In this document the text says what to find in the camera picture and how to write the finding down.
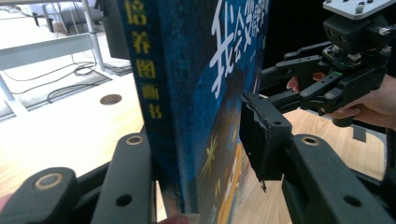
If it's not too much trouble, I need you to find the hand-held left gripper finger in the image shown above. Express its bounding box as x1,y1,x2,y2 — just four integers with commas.
238,92,294,191

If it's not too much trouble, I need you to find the blue picture book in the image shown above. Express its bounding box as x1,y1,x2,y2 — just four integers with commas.
117,0,271,224

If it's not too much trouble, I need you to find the grey tape piece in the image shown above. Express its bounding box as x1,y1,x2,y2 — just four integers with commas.
352,123,369,143

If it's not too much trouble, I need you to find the black panel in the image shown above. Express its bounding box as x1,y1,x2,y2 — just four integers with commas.
98,0,131,61

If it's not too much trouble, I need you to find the grey sofa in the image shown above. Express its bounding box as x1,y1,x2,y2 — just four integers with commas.
30,0,105,35

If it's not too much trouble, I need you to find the round desk cable grommet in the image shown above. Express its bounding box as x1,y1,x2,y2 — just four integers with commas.
99,93,123,106

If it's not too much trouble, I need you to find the black floor cable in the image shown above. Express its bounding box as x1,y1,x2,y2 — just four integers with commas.
2,61,94,96
46,62,98,105

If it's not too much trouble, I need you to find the white metal table frame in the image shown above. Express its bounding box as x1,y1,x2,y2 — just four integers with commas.
0,0,108,120

